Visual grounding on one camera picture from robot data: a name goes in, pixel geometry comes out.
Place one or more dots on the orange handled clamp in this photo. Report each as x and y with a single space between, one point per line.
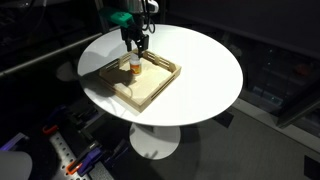
86 160

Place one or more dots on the wooden tray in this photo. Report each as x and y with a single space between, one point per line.
139 91

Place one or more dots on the white bottle lid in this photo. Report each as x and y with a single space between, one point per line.
134 57

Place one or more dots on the white pill bottle orange label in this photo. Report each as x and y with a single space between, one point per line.
135 67

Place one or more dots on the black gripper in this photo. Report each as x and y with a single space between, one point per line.
135 33

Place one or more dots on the perforated metal plate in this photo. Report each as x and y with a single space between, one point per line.
65 157

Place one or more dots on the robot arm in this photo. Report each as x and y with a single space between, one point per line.
140 12

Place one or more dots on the white round table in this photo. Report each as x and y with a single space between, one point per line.
187 77

